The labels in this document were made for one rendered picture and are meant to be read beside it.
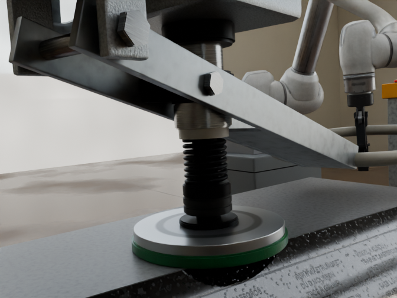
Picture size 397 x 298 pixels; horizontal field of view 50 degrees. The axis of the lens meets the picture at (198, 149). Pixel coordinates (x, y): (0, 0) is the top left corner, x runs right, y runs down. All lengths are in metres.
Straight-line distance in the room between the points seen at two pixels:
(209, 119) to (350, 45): 0.84
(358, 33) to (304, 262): 0.86
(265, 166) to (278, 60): 6.05
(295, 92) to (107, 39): 1.57
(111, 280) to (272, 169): 1.28
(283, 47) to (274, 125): 7.17
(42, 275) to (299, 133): 0.43
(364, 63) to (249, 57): 5.93
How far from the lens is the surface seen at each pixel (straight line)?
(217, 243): 0.52
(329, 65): 8.70
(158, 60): 0.45
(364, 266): 0.68
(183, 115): 0.56
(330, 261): 0.65
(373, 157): 0.93
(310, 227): 0.68
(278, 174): 1.75
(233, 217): 0.60
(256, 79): 1.86
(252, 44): 7.30
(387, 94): 2.56
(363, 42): 1.34
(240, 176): 1.72
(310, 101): 1.96
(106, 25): 0.38
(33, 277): 0.56
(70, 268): 0.57
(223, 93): 0.53
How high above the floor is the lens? 0.99
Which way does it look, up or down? 5 degrees down
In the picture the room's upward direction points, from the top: 3 degrees counter-clockwise
